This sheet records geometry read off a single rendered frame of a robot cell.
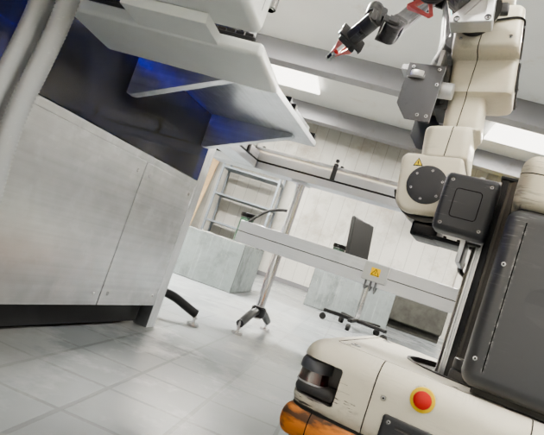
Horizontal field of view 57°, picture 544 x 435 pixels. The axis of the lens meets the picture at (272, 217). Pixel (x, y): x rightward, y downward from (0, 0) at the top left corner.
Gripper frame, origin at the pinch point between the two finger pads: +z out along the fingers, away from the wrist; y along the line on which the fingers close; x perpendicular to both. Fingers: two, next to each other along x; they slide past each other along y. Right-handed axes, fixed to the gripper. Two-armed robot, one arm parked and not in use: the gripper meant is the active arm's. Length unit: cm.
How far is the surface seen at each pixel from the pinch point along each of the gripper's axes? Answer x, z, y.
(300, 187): -18, 83, -48
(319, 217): -404, 505, -293
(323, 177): -22, 69, -51
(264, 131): 27.7, 26.4, 0.1
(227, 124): 27.3, 37.4, 11.0
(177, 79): 58, 5, 35
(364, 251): -145, 221, -202
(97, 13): 81, -17, 55
